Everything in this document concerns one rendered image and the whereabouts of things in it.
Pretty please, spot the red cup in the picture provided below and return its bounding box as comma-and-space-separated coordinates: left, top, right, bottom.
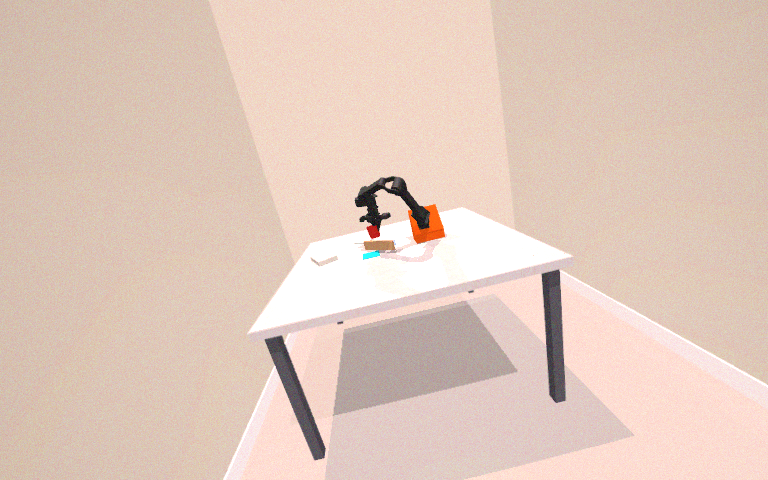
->
366, 225, 380, 239

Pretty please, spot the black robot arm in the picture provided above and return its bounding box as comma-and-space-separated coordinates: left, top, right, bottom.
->
354, 176, 431, 230

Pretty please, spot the wooden bar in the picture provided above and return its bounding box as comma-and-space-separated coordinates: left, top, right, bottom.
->
363, 240, 395, 250

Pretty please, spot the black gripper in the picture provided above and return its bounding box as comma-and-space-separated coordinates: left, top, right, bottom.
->
359, 205, 391, 231

